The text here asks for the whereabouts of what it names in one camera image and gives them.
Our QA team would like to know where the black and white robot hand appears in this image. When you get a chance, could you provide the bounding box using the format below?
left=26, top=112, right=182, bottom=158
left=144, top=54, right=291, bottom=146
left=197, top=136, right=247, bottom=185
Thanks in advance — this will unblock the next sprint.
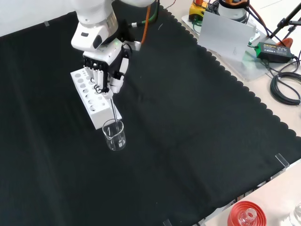
left=82, top=39, right=133, bottom=99

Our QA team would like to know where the clear glass rod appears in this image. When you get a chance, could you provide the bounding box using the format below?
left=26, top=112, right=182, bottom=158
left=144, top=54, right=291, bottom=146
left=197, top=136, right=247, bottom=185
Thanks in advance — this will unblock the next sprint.
left=109, top=95, right=120, bottom=135

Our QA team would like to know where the white test tube rack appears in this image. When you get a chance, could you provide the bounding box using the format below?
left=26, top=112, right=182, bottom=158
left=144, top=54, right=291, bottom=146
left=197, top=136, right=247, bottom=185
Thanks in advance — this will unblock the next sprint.
left=70, top=68, right=123, bottom=130

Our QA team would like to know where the clear glass beaker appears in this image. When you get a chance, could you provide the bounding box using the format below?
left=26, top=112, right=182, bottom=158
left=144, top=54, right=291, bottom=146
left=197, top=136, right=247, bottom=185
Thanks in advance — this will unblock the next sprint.
left=102, top=118, right=127, bottom=152

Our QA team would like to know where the black bench cloth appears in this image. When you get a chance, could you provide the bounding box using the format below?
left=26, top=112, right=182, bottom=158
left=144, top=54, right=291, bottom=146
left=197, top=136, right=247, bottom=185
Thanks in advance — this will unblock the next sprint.
left=0, top=0, right=301, bottom=226

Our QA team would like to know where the yellow stop button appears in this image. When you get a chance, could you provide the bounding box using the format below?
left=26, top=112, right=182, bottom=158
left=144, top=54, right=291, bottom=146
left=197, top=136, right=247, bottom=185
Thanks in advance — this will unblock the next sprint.
left=189, top=0, right=210, bottom=22

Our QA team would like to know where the pale board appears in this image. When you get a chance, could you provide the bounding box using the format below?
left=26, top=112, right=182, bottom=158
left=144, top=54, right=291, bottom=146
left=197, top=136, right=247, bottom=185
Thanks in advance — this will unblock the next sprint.
left=198, top=10, right=257, bottom=63

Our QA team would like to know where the black power adapter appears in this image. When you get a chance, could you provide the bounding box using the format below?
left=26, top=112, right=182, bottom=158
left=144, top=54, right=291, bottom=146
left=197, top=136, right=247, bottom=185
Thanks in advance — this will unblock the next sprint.
left=255, top=41, right=295, bottom=64

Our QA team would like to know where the black tripod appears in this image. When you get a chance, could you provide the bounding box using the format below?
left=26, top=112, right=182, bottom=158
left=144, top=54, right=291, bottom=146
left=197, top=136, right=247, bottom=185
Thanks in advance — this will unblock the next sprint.
left=268, top=0, right=301, bottom=41

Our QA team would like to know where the red ribbed funnel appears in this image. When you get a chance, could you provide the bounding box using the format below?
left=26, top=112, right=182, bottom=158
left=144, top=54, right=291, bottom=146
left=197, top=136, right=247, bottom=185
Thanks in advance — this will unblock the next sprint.
left=226, top=200, right=268, bottom=226

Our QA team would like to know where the small clear glass flask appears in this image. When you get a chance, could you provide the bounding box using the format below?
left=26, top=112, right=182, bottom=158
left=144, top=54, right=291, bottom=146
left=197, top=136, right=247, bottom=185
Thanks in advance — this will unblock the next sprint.
left=238, top=208, right=258, bottom=226

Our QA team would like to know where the clear glass vessel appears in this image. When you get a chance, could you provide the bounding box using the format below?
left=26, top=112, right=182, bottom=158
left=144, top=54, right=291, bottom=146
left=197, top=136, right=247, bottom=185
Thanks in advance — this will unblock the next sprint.
left=289, top=202, right=301, bottom=226

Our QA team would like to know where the orange cable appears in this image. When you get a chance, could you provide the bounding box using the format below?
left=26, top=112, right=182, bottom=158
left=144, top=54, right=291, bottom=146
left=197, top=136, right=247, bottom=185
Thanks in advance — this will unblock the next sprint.
left=140, top=0, right=152, bottom=46

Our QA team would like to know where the green cable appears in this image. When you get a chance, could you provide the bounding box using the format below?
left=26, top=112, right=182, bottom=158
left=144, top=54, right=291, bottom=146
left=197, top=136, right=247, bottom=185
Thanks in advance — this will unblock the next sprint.
left=131, top=0, right=161, bottom=28

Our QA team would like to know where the grey base plate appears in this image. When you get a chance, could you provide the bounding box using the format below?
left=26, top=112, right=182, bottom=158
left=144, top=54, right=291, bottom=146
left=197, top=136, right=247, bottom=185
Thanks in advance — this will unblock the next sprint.
left=180, top=13, right=268, bottom=82

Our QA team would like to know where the coiled black cable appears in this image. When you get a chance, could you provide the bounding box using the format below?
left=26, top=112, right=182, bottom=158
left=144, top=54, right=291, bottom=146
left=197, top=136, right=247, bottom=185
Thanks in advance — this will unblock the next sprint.
left=269, top=71, right=301, bottom=106

